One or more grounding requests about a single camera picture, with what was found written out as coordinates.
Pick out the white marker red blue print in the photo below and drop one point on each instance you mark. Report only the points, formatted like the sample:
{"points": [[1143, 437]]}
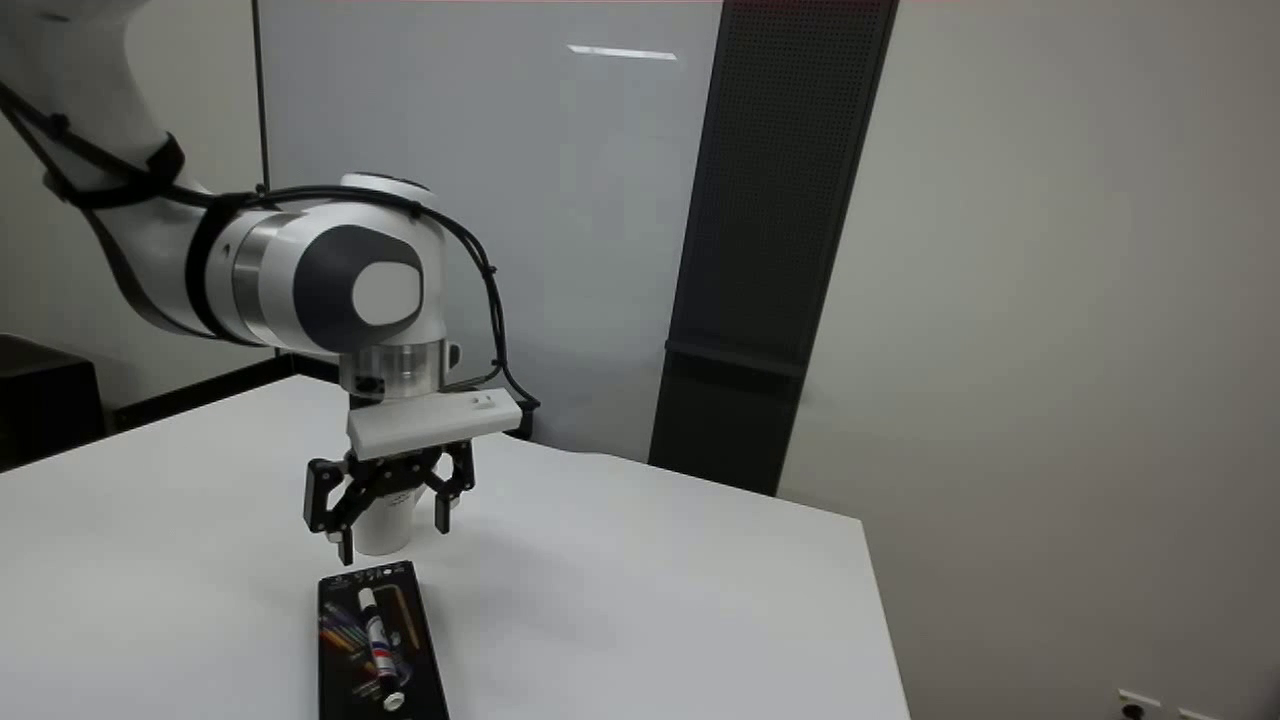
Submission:
{"points": [[380, 637]]}

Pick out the white wrist camera block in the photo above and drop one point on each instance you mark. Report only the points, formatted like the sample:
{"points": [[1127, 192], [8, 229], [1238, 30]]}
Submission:
{"points": [[434, 423]]}

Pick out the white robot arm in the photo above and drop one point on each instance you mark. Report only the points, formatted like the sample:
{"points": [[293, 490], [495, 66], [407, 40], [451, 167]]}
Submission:
{"points": [[265, 267]]}

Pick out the black rectangular tray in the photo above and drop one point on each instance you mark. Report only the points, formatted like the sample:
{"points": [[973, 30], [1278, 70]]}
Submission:
{"points": [[419, 627]]}

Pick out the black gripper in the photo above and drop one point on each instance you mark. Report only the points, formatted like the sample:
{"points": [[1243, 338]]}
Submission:
{"points": [[400, 471]]}

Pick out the black side table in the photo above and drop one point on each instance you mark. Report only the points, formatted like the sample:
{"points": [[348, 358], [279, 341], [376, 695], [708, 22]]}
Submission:
{"points": [[45, 403]]}

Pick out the dark vertical pillar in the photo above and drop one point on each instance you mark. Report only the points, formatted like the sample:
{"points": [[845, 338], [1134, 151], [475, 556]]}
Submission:
{"points": [[763, 267]]}

